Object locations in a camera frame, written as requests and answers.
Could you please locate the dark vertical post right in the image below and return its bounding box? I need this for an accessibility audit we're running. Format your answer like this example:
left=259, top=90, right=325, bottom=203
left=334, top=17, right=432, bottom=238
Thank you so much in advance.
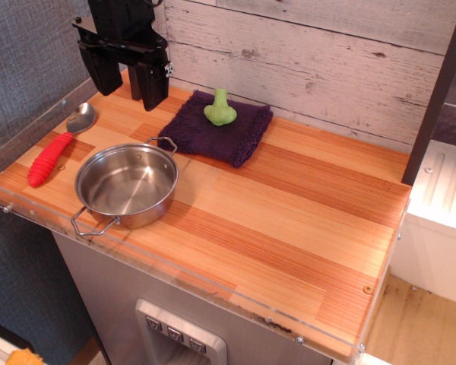
left=401, top=26, right=456, bottom=186

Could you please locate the clear acrylic table guard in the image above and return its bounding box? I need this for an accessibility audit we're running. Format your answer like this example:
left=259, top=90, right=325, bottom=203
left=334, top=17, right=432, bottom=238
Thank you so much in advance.
left=0, top=178, right=410, bottom=360

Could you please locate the stainless steel pot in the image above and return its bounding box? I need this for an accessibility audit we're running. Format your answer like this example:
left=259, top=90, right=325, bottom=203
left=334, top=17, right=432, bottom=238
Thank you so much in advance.
left=71, top=137, right=179, bottom=236

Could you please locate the yellow object bottom left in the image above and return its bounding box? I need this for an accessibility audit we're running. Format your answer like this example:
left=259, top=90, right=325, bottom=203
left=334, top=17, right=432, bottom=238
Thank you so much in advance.
left=5, top=349, right=44, bottom=365

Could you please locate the grey toy fridge cabinet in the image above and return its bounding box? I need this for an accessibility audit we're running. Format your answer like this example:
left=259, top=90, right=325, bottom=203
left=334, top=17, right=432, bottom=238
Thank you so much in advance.
left=53, top=233, right=332, bottom=364

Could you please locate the white toy sink counter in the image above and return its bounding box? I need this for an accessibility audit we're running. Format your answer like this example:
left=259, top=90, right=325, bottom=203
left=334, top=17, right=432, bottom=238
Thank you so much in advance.
left=390, top=141, right=456, bottom=302

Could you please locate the green toy vegetable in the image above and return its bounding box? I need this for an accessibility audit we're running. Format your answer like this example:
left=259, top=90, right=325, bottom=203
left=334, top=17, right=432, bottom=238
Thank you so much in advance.
left=204, top=88, right=237, bottom=126

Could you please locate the purple folded cloth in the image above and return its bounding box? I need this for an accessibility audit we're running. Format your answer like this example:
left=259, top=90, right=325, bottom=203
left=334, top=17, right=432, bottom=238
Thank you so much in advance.
left=158, top=90, right=273, bottom=168

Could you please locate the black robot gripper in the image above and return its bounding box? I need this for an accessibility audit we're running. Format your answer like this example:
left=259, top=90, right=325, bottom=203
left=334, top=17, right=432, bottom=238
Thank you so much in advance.
left=72, top=1, right=169, bottom=111

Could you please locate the red handled metal spoon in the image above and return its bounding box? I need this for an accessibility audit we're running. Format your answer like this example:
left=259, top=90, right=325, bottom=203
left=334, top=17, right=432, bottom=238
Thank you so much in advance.
left=27, top=103, right=96, bottom=187

